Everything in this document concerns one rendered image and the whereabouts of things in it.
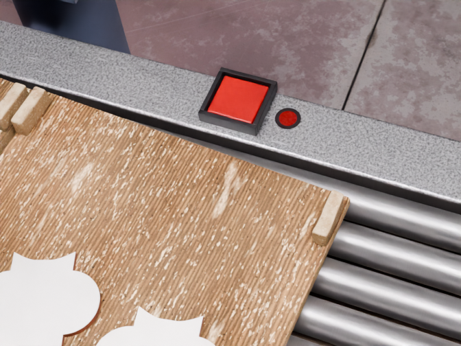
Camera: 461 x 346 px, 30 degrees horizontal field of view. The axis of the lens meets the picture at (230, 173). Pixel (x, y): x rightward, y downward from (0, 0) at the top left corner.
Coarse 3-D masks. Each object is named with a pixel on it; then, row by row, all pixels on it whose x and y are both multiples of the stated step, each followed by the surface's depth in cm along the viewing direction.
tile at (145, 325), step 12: (144, 312) 90; (144, 324) 89; (156, 324) 89; (168, 324) 89; (180, 324) 89; (192, 324) 89; (108, 336) 89; (120, 336) 89; (132, 336) 89; (144, 336) 89; (156, 336) 89; (168, 336) 89; (180, 336) 88; (192, 336) 88
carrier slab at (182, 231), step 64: (64, 128) 105; (128, 128) 104; (0, 192) 101; (64, 192) 100; (128, 192) 99; (192, 192) 99; (256, 192) 98; (320, 192) 97; (0, 256) 96; (128, 256) 95; (192, 256) 94; (256, 256) 94; (320, 256) 93; (128, 320) 91; (256, 320) 90
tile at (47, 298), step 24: (24, 264) 94; (48, 264) 94; (72, 264) 94; (0, 288) 93; (24, 288) 93; (48, 288) 93; (72, 288) 92; (96, 288) 92; (0, 312) 92; (24, 312) 91; (48, 312) 91; (72, 312) 91; (96, 312) 91; (0, 336) 90; (24, 336) 90; (48, 336) 90
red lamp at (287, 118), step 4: (284, 112) 106; (288, 112) 106; (292, 112) 106; (280, 116) 106; (284, 116) 106; (288, 116) 106; (292, 116) 106; (296, 116) 105; (280, 120) 105; (284, 120) 105; (288, 120) 105; (292, 120) 105; (284, 124) 105; (288, 124) 105; (292, 124) 105
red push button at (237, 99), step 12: (228, 84) 107; (240, 84) 107; (252, 84) 107; (216, 96) 106; (228, 96) 106; (240, 96) 106; (252, 96) 106; (264, 96) 106; (216, 108) 105; (228, 108) 105; (240, 108) 105; (252, 108) 105; (240, 120) 104; (252, 120) 104
